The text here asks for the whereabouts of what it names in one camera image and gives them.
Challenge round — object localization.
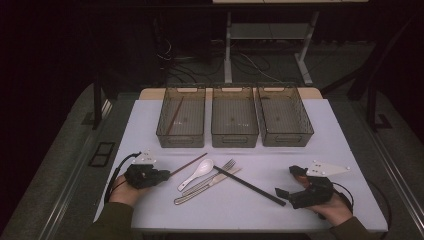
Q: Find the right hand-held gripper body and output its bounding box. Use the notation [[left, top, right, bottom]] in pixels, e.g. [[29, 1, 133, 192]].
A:
[[290, 160, 352, 210]]

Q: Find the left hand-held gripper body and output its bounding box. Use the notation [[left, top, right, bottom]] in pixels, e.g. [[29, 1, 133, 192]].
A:
[[123, 149, 163, 190]]

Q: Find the brown wooden chopstick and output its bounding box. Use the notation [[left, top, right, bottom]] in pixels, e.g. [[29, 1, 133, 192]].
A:
[[169, 152, 209, 178], [165, 95, 185, 135]]

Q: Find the white ceramic spoon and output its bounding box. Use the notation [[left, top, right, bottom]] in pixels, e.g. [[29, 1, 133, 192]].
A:
[[176, 158, 216, 193]]

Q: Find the metal table knife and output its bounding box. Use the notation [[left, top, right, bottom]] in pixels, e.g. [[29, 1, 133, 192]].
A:
[[173, 167, 243, 206]]

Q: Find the translucent grey plastic bin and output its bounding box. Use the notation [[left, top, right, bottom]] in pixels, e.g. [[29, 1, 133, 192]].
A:
[[210, 84, 260, 149], [256, 83, 315, 148], [155, 84, 207, 149]]

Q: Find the metal fork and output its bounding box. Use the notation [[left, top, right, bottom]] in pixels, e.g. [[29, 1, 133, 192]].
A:
[[181, 158, 237, 197]]

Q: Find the person's left hand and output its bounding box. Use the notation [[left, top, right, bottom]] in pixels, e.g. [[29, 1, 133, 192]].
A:
[[109, 175, 151, 208]]

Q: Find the person's right hand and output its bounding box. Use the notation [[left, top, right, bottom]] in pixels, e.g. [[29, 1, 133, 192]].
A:
[[306, 194, 354, 228]]

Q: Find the black metal stand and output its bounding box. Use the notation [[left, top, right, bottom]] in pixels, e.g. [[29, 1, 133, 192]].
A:
[[321, 13, 424, 133], [81, 71, 118, 131]]

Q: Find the white metal desk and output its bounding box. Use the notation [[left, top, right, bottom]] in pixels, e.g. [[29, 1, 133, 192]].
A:
[[212, 0, 369, 86]]

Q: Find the right hand-held gripper black cable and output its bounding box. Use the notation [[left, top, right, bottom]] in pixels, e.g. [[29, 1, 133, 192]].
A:
[[332, 181, 393, 239]]

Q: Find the tangle of floor cables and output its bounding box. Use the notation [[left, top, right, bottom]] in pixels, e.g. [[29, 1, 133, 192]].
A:
[[156, 33, 301, 86]]

